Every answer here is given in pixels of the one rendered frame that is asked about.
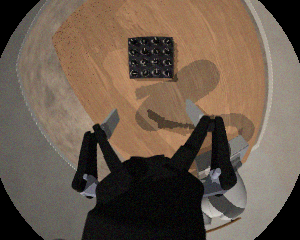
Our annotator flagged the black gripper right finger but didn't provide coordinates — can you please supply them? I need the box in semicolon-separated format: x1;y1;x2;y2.
153;99;237;197

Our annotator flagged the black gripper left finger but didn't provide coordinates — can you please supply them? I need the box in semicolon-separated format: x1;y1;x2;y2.
72;109;135;199

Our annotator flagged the black knob box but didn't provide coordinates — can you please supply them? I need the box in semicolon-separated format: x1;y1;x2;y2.
128;36;173;79

